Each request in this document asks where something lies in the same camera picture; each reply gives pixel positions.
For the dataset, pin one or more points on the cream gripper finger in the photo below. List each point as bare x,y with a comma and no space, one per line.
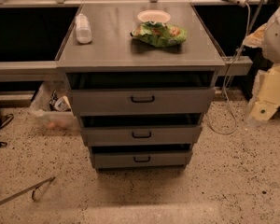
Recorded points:
268,98

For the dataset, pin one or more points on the grey top drawer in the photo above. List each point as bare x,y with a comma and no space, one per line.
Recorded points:
141,101

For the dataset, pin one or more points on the grey drawer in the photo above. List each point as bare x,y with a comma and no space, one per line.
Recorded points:
133,160
141,135
141,101

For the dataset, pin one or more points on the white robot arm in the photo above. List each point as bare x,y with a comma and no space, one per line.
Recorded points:
267,37

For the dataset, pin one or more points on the grey drawer cabinet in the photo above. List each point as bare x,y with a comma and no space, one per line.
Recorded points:
115,60

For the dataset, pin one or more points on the grey bottom drawer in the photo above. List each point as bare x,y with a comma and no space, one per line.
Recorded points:
133,160

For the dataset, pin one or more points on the grey middle drawer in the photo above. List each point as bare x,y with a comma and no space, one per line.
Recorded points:
141,135

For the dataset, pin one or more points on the green chip bag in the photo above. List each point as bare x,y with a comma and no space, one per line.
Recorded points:
160,35

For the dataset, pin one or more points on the white paper bowl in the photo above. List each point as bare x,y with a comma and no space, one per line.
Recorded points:
153,15

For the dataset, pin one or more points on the clear plastic storage bin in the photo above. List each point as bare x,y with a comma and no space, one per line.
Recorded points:
51,107

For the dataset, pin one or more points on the grey counter ledge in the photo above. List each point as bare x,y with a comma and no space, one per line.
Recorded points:
29,71

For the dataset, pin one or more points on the metal rod on floor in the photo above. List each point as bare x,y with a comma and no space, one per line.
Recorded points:
20,193

